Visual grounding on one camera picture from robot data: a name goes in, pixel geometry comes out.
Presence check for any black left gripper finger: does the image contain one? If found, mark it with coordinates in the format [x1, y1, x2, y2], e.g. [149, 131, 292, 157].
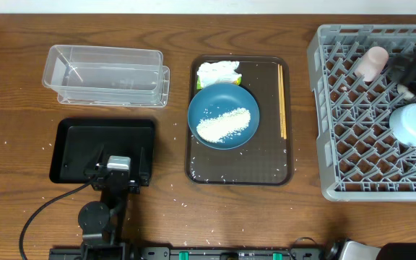
[83, 145, 104, 178]
[139, 147, 150, 181]

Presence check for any pink cup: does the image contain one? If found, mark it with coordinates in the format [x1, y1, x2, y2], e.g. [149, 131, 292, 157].
[355, 46, 389, 82]

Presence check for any light blue bowl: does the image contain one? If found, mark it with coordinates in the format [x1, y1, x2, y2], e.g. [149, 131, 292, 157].
[389, 103, 416, 147]

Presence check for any dark blue plate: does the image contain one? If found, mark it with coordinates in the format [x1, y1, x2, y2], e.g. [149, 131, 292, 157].
[188, 83, 260, 150]

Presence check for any cream white cup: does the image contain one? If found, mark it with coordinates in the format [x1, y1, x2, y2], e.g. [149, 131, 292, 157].
[397, 84, 415, 100]

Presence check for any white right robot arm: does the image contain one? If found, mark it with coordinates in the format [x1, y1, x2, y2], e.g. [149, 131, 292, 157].
[321, 49, 416, 259]

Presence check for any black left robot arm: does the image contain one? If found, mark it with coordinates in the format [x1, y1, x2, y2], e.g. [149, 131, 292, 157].
[77, 145, 150, 260]

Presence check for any grey dishwasher rack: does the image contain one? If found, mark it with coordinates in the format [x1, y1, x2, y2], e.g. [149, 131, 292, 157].
[307, 25, 416, 202]

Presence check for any black plastic tray bin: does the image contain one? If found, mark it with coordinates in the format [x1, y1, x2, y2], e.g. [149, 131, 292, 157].
[49, 118, 155, 183]

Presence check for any pile of white rice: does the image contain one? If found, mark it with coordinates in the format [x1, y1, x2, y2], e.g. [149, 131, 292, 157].
[196, 108, 251, 143]

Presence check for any clear plastic bin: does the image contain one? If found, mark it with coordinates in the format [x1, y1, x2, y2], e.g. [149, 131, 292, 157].
[42, 45, 170, 108]

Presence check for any brown serving tray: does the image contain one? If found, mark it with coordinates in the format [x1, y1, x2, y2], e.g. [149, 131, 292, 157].
[185, 55, 294, 186]

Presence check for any crumpled white napkin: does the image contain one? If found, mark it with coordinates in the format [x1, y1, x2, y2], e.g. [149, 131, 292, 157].
[196, 61, 242, 78]

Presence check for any green yellow wrapper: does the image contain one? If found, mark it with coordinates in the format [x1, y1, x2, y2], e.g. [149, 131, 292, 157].
[196, 74, 242, 90]

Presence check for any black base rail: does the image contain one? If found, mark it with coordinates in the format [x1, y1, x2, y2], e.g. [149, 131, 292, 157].
[48, 247, 322, 260]

